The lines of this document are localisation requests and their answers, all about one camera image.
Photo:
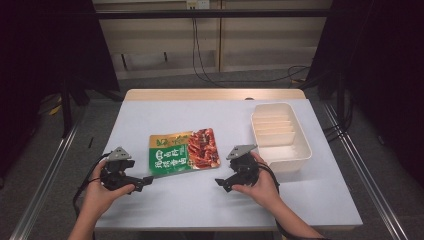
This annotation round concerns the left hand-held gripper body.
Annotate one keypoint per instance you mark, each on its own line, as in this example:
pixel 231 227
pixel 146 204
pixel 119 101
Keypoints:
pixel 116 154

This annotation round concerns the black metal stand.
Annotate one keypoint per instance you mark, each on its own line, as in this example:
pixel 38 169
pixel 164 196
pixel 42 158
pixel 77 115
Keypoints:
pixel 66 110

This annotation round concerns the white wall socket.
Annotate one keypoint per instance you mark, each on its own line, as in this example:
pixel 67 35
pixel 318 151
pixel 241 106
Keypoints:
pixel 198 4

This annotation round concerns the metal floor rail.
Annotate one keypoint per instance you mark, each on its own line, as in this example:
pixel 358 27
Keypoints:
pixel 43 180
pixel 366 180

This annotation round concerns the dark curtain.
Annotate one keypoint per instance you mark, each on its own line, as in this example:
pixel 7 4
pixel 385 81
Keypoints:
pixel 383 66
pixel 50 50

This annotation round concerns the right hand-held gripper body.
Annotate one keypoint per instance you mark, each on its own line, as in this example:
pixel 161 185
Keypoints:
pixel 245 166

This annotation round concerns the person's right hand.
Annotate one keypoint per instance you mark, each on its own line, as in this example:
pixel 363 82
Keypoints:
pixel 265 190

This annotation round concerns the person's left hand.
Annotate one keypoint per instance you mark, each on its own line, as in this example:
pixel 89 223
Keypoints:
pixel 100 196

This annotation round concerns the black horizontal bar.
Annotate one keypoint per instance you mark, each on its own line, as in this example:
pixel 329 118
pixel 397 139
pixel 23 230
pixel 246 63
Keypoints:
pixel 213 13

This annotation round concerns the white table mat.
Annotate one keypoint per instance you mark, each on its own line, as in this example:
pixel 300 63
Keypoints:
pixel 200 203

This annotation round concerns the small black floor piece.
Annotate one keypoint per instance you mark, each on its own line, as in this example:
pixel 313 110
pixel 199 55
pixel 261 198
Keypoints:
pixel 90 142

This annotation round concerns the white divided plastic container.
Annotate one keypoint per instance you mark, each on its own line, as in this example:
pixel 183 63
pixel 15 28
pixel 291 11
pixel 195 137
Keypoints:
pixel 286 153

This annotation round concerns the green and red food packet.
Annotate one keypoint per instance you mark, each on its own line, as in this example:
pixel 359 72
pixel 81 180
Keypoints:
pixel 180 154

